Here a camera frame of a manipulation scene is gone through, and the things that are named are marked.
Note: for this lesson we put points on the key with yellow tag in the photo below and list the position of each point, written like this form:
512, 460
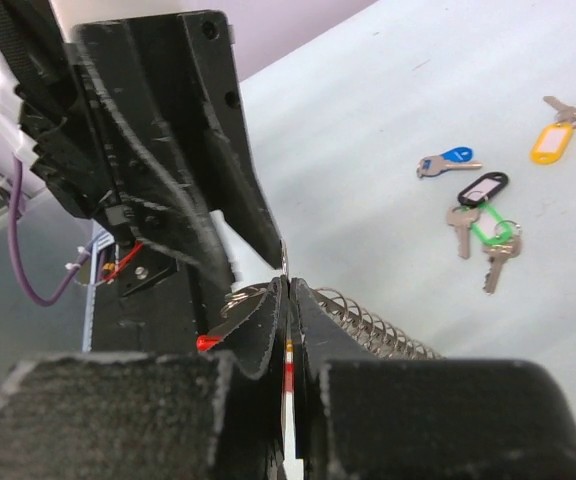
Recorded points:
554, 139

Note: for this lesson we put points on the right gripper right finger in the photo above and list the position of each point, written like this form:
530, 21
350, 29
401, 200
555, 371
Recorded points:
478, 419

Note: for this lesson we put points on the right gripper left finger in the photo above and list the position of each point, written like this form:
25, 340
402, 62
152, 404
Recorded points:
134, 415

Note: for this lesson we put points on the red handled metal key holder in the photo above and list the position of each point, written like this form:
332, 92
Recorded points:
348, 320

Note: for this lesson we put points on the key with blue tag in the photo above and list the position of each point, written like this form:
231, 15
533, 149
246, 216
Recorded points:
455, 159

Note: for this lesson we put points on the keys with black green tags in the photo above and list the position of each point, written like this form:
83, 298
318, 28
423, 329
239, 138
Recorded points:
501, 241

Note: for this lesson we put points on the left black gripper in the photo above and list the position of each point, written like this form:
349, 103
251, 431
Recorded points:
120, 115

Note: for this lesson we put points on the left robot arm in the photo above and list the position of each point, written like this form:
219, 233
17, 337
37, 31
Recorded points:
18, 150

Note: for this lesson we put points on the white slotted cable duct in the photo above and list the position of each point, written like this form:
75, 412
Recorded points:
102, 240

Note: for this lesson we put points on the key with black tag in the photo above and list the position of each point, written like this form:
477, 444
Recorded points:
467, 211

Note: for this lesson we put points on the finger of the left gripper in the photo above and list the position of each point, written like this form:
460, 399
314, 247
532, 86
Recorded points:
240, 196

